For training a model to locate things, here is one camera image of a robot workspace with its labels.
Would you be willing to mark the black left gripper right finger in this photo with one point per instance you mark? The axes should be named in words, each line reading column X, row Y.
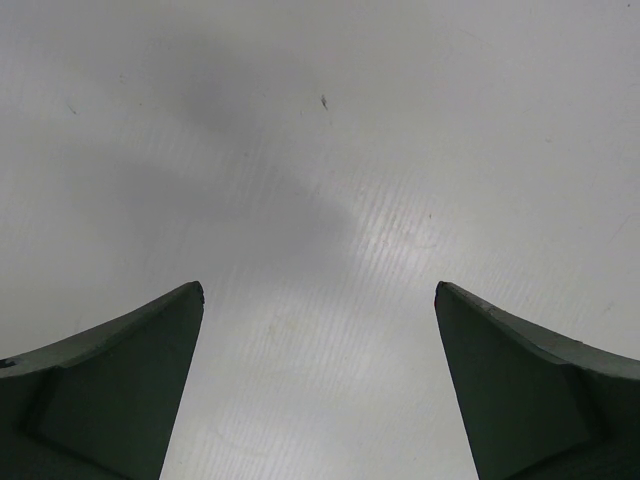
column 536, row 404

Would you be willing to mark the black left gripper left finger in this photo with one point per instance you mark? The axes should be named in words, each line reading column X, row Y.
column 102, row 403

